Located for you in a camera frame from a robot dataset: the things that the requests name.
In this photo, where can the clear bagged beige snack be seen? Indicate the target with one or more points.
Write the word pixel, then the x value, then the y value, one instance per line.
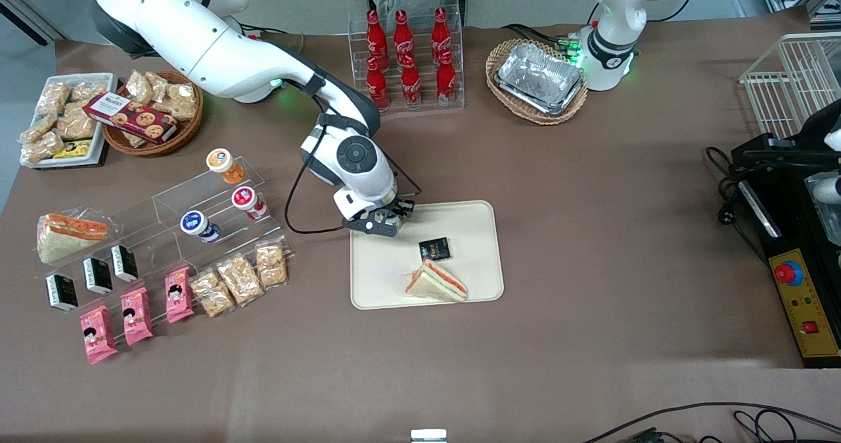
pixel 38 127
pixel 52 96
pixel 139 87
pixel 46 143
pixel 89 91
pixel 134 139
pixel 159 83
pixel 77 124
pixel 182 101

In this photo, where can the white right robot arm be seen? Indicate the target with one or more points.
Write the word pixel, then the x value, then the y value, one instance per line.
pixel 210 48

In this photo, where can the black machine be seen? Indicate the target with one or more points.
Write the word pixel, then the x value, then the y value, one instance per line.
pixel 788 233

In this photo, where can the clear acrylic stepped shelf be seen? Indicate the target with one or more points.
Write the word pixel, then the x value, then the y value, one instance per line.
pixel 154 233

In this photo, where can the brown round wicker basket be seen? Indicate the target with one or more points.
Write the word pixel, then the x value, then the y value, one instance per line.
pixel 184 134

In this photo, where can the yellow snack packet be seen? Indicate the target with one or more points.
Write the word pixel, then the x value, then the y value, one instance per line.
pixel 73 148

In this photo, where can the white rectangular snack tray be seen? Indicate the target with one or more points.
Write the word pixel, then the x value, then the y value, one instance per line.
pixel 98 137

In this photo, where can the triangle sandwich with orange filling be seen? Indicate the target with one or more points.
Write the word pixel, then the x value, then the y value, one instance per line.
pixel 437 283

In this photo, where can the red cap gum bottle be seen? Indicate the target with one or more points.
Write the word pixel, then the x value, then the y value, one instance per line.
pixel 248 202

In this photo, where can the blue cap gum bottle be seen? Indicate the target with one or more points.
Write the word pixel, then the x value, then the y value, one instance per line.
pixel 198 226

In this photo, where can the red cookie box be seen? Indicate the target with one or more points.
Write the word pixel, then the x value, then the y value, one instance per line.
pixel 131 117

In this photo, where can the clear acrylic bottle rack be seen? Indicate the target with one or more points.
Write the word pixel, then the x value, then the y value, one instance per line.
pixel 424 101

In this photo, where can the orange cap gum bottle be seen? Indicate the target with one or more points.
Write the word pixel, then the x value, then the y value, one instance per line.
pixel 225 165

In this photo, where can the dark metal bar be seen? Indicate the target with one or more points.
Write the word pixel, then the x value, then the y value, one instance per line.
pixel 26 12

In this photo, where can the yellow control panel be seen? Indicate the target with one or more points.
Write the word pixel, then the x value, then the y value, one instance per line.
pixel 805 311

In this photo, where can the clear packed nut crisp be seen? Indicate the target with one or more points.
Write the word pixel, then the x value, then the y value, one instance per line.
pixel 271 265
pixel 240 279
pixel 212 293

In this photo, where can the cream plastic tray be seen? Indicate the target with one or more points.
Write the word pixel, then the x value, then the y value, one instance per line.
pixel 387 272

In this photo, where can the silver foil tray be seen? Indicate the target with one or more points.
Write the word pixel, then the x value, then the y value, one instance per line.
pixel 539 78

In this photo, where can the wrapped triangle sandwich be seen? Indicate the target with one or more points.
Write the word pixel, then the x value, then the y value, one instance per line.
pixel 66 236

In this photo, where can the black snack packet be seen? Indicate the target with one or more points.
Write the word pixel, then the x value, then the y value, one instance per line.
pixel 435 249

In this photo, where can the small black box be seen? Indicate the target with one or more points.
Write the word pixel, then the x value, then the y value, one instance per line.
pixel 61 292
pixel 98 276
pixel 124 263

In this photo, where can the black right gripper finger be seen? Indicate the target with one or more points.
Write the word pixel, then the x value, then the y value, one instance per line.
pixel 406 211
pixel 385 231

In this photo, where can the light oval wicker basket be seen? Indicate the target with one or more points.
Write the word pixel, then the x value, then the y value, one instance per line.
pixel 502 55

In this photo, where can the pink snack packet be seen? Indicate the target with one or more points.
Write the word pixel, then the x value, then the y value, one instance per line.
pixel 136 316
pixel 179 294
pixel 97 335

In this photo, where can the red cola bottle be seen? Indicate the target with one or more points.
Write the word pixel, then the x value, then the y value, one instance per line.
pixel 403 34
pixel 441 32
pixel 411 85
pixel 376 35
pixel 446 81
pixel 378 88

